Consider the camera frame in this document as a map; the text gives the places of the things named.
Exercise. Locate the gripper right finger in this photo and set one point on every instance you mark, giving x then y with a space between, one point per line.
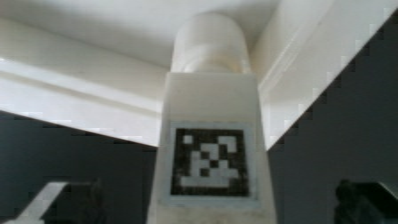
366 203

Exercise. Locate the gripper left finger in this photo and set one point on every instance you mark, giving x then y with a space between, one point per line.
66 204

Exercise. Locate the white leg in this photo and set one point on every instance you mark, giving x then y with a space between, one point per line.
211 182

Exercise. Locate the white square table top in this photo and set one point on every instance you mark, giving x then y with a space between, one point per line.
85 51

